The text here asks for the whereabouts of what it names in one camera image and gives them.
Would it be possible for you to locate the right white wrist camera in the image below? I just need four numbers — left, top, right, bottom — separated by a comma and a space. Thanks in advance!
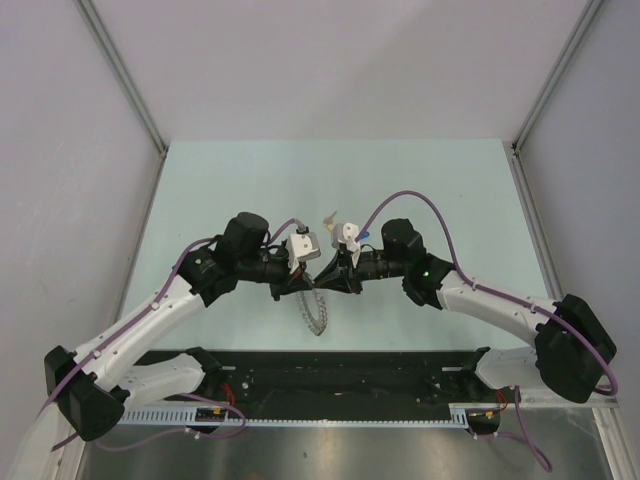
331, 222, 361, 267

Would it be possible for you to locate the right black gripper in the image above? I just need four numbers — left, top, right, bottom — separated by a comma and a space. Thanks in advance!
314, 249, 407, 295

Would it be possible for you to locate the right aluminium frame post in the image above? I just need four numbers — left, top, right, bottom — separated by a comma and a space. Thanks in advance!
510, 0, 607, 156

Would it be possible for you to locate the left aluminium frame post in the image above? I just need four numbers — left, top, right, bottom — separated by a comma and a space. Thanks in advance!
74, 0, 168, 159

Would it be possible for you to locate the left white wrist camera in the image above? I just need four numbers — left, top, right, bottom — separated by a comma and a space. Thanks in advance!
285, 232, 321, 273

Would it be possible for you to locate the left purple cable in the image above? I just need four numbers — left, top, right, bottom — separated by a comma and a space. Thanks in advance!
38, 217, 307, 451

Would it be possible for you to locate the right aluminium rail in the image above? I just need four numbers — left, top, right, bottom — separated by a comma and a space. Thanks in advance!
505, 145, 619, 403

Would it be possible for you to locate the yellow tag key far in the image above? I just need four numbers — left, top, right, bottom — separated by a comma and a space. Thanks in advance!
323, 211, 337, 232

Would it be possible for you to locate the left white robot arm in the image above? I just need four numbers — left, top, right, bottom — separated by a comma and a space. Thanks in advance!
41, 212, 321, 442

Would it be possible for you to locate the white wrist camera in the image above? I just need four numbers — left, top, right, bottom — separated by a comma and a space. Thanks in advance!
285, 232, 321, 273
331, 222, 361, 267

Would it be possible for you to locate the grey slotted cable duct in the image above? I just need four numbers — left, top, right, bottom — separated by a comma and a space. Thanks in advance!
118, 404, 469, 430

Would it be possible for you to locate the metal ring key organizer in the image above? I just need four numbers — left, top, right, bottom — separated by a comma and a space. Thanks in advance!
295, 289, 328, 336

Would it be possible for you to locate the aluminium frame post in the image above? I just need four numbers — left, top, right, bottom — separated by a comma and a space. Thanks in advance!
510, 0, 607, 156
74, 0, 168, 159

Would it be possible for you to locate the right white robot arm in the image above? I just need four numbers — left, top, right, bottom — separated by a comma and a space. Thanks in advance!
314, 219, 617, 404

